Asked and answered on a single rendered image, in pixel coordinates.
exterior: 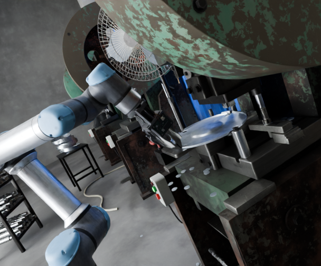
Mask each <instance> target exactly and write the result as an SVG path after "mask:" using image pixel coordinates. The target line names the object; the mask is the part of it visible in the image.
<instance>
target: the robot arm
mask: <svg viewBox="0 0 321 266"><path fill-rule="evenodd" d="M86 81H87V82H88V84H89V87H88V88H87V89H86V91H85V92H84V93H83V94H82V95H80V96H78V97H75V98H73V99H70V100H67V101H64V102H62V103H58V104H54V105H51V106H49V107H47V108H46V109H44V110H42V111H41V112H40V114H38V115H36V116H35V117H33V118H31V119H29V120H28V121H26V122H24V123H22V124H20V125H19V126H17V127H15V128H13V129H11V130H9V131H5V132H2V133H0V171H2V170H6V171H7V172H8V173H9V174H10V175H18V176H19V177H20V178H21V179H22V180H23V181H24V182H25V183H26V184H27V185H28V186H29V187H30V188H31V189H32V190H33V191H34V192H35V193H36V194H37V195H38V196H39V197H40V198H41V199H43V200H44V201H45V202H46V203H47V205H48V206H49V207H50V208H51V209H53V210H54V211H55V212H56V213H57V215H58V216H59V217H60V218H62V219H63V220H64V228H65V229H66V230H65V231H63V232H61V233H60V234H59V235H58V236H56V237H55V238H54V239H53V240H52V241H51V243H50V244H49V246H48V247H47V250H46V252H45V258H46V260H47V262H48V264H49V266H97V265H96V263H95V261H94V260H93V258H92V256H93V254H94V252H95V251H96V249H97V248H98V246H99V244H100V243H101V241H102V240H103V238H104V237H105V236H106V235H107V232H108V230H109V228H110V217H109V215H108V213H107V212H106V211H105V210H104V209H103V208H102V207H98V206H91V205H90V204H89V203H81V202H80V201H79V200H78V199H77V198H76V197H75V196H74V195H73V194H72V193H71V192H70V191H69V190H68V189H67V188H66V187H65V186H64V185H63V184H62V183H61V182H60V181H59V180H58V179H57V178H56V177H55V176H54V175H53V174H52V173H51V172H50V171H49V170H48V169H47V168H46V167H45V166H44V165H43V164H42V163H41V162H40V161H39V160H38V159H37V152H36V151H35V148H36V147H38V146H40V145H42V144H44V143H46V142H48V141H50V140H52V139H54V138H56V137H59V136H62V135H65V134H67V133H69V132H70V131H71V130H72V129H74V128H76V127H78V126H79V125H88V124H89V123H91V122H92V121H93V120H95V118H96V116H97V115H98V114H100V113H101V112H102V110H103V109H104V108H105V107H106V106H107V105H108V104H109V102H111V103H112V104H113V105H114V106H115V107H116V108H118V109H119V110H120V111H121V112H122V113H124V114H125V115H127V116H128V117H129V118H131V117H133V116H134V115H135V117H136V118H137V120H138V122H139V124H140V125H141V128H142V131H144V132H145V133H146V134H147V135H146V137H148V138H149V140H150V141H151V142H153V143H155V144H158V145H161V146H165V147H168V148H172V149H181V148H182V143H181V140H180V139H181V138H182V136H181V135H180V134H178V133H177V132H176V131H175V130H174V127H173V122H174V120H173V119H172V118H170V117H169V116H168V115H167V114H166V113H165V112H164V111H162V110H155V111H154V112H153V111H152V110H151V109H150V108H149V107H148V106H147V103H146V102H145V101H146V100H145V99H144V98H143V97H141V95H140V94H139V93H138V92H136V91H137V89H136V88H134V89H133V88H132V87H131V86H130V85H129V84H128V83H127V82H126V81H125V80H124V79H123V78H122V77H120V76H119V75H118V74H117V73H116V71H114V70H113V69H111V68H110V67H108V66H107V65H106V64H105V63H99V64H98V65H97V66H96V68H95V69H94V70H93V71H92V72H91V73H90V74H89V76H88V77H87V78H86ZM165 134H167V135H169V136H170V137H171V139H172V140H174V141H175V144H174V143H173V142H172V141H169V140H168V139H167V137H166V136H165Z"/></svg>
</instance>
